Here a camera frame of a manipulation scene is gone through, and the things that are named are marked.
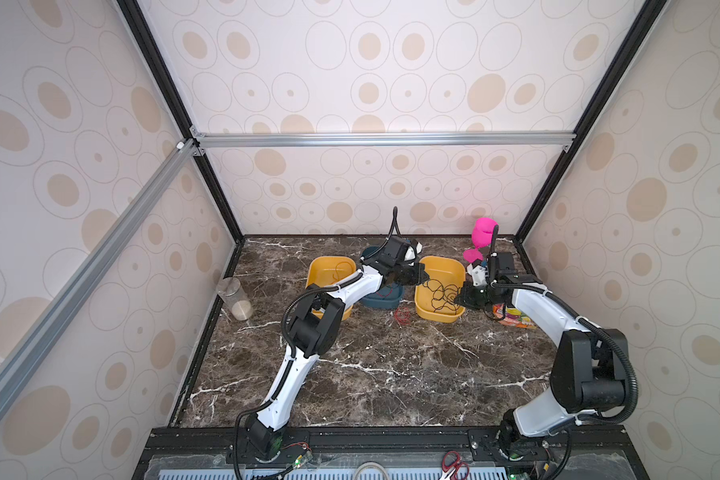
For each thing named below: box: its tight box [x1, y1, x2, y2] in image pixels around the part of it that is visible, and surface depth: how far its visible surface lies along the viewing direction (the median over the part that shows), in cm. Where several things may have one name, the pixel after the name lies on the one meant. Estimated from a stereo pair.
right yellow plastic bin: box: [414, 256, 466, 323], surface depth 105 cm
